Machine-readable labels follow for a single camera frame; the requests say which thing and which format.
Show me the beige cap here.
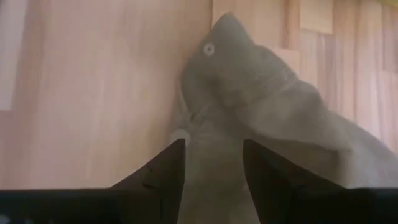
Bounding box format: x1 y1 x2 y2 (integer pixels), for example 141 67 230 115
169 11 398 224

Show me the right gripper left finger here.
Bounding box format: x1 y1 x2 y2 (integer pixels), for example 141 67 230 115
110 138 187 224

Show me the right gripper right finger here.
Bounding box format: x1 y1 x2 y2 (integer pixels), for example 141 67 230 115
243 139 324 224

